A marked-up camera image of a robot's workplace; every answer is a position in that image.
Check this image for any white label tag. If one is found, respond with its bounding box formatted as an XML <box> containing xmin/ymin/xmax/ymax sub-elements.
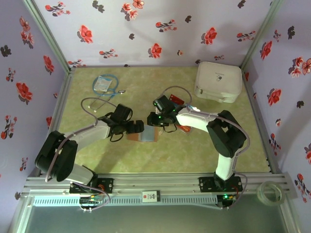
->
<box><xmin>141</xmin><ymin>190</ymin><xmax>161</xmax><ymax>203</ymax></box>

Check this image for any clear tape roll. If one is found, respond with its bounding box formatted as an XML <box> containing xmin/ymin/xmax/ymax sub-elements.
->
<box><xmin>257</xmin><ymin>181</ymin><xmax>285</xmax><ymax>207</ymax></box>

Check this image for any white blue plastic packet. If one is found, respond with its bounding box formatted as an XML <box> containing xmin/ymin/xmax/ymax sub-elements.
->
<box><xmin>94</xmin><ymin>76</ymin><xmax>112</xmax><ymax>92</ymax></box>

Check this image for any aluminium frame corner post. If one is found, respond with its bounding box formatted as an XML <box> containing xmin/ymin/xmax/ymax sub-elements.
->
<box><xmin>23</xmin><ymin>0</ymin><xmax>76</xmax><ymax>73</ymax></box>
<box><xmin>240</xmin><ymin>0</ymin><xmax>284</xmax><ymax>71</ymax></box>

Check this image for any white slotted cable duct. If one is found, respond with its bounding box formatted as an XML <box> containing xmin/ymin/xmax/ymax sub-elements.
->
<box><xmin>33</xmin><ymin>195</ymin><xmax>218</xmax><ymax>207</ymax></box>

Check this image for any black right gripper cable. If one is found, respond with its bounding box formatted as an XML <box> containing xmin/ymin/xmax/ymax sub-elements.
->
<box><xmin>163</xmin><ymin>123</ymin><xmax>177</xmax><ymax>134</ymax></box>

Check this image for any blue stethoscope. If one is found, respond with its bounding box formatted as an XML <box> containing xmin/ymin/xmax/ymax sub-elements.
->
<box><xmin>89</xmin><ymin>74</ymin><xmax>126</xmax><ymax>113</ymax></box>

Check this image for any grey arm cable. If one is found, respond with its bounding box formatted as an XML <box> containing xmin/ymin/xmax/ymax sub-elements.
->
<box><xmin>45</xmin><ymin>97</ymin><xmax>117</xmax><ymax>214</ymax></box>
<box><xmin>162</xmin><ymin>85</ymin><xmax>251</xmax><ymax>211</ymax></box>

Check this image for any grey right arm cable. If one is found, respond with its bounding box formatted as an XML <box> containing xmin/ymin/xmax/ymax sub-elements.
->
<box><xmin>162</xmin><ymin>85</ymin><xmax>251</xmax><ymax>211</ymax></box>

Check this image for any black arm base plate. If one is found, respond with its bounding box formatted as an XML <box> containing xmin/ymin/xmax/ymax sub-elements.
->
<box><xmin>69</xmin><ymin>178</ymin><xmax>114</xmax><ymax>194</ymax></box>
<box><xmin>198</xmin><ymin>176</ymin><xmax>243</xmax><ymax>193</ymax></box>

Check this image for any white medicine case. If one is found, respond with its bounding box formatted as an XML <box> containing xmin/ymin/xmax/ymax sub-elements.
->
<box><xmin>193</xmin><ymin>61</ymin><xmax>243</xmax><ymax>104</ymax></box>

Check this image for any green circuit board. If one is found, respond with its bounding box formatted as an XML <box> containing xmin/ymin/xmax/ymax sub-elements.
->
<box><xmin>79</xmin><ymin>196</ymin><xmax>103</xmax><ymax>205</ymax></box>
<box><xmin>221</xmin><ymin>193</ymin><xmax>238</xmax><ymax>202</ymax></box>

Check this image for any grey left arm cable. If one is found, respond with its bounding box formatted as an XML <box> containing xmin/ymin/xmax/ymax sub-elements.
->
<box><xmin>45</xmin><ymin>97</ymin><xmax>117</xmax><ymax>214</ymax></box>

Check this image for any brown leather card holder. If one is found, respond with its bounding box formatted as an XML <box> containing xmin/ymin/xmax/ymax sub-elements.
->
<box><xmin>126</xmin><ymin>126</ymin><xmax>161</xmax><ymax>144</ymax></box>

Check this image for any aluminium frame front rail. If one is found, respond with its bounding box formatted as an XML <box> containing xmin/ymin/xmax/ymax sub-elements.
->
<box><xmin>20</xmin><ymin>171</ymin><xmax>298</xmax><ymax>199</ymax></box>

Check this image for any aluminium frame side rail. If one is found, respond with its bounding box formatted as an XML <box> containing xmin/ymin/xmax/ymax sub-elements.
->
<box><xmin>242</xmin><ymin>69</ymin><xmax>280</xmax><ymax>174</ymax></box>
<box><xmin>29</xmin><ymin>67</ymin><xmax>76</xmax><ymax>177</ymax></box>

